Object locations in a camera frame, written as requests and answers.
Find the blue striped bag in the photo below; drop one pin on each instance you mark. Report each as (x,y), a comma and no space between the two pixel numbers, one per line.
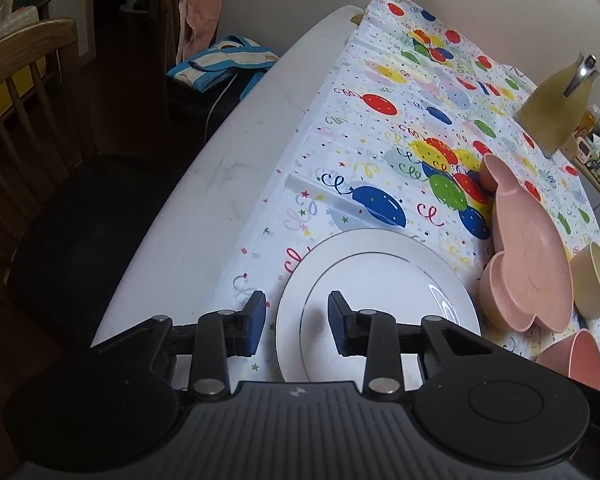
(220,60)

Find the pink divided plate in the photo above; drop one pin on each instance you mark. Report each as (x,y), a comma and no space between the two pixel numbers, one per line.
(525,240)

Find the white plate with silver rim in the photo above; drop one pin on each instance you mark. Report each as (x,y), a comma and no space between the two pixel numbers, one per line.
(380,270)

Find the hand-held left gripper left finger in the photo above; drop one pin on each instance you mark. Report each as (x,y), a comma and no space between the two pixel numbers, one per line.
(256,322)

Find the pink towel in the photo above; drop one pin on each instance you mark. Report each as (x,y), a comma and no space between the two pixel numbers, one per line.
(200,5)

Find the cream bowl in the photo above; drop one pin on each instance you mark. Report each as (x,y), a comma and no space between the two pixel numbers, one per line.
(592,280)

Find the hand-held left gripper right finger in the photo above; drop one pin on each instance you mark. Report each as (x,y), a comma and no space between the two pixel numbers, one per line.
(336,321)

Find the white timer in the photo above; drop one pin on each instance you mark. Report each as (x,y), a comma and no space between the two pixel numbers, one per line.
(582,150)

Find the wooden chair with dark seat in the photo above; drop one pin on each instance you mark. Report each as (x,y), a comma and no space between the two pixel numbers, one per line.
(30,42)

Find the pink cup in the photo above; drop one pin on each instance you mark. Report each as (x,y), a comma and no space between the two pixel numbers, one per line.
(580,355)

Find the balloon print tablecloth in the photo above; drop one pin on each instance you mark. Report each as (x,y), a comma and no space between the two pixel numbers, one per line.
(380,160)

